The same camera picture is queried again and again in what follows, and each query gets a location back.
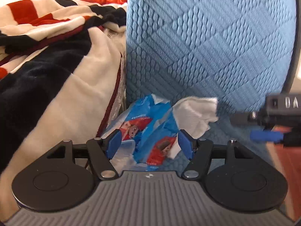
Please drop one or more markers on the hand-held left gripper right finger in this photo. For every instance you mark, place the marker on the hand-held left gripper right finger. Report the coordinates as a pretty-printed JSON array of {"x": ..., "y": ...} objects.
[{"x": 185, "y": 143}]

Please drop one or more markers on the blue textured chair cushion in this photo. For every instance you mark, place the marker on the blue textured chair cushion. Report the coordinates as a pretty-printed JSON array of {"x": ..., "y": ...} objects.
[{"x": 199, "y": 40}]

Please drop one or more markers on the pink cardboard box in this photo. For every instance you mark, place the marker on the pink cardboard box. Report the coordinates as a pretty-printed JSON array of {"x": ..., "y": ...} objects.
[{"x": 282, "y": 160}]

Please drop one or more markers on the blue plastic snack bag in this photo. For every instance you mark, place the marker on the blue plastic snack bag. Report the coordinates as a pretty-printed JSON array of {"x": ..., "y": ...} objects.
[{"x": 145, "y": 120}]

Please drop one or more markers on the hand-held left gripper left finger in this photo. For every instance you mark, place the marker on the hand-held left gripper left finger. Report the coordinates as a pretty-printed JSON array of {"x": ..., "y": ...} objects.
[{"x": 114, "y": 143}]

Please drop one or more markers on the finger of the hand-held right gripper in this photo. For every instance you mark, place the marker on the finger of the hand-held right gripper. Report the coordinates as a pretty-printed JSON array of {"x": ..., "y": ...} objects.
[
  {"x": 265, "y": 136},
  {"x": 244, "y": 119}
]

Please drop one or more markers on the red black white striped blanket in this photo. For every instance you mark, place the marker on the red black white striped blanket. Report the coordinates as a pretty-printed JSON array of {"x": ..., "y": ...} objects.
[{"x": 47, "y": 75}]

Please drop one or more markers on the white tissue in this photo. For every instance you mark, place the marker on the white tissue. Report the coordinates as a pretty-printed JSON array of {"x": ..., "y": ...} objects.
[{"x": 192, "y": 115}]

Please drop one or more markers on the floral bedsheet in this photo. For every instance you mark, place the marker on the floral bedsheet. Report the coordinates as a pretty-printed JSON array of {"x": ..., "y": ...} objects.
[{"x": 117, "y": 98}]

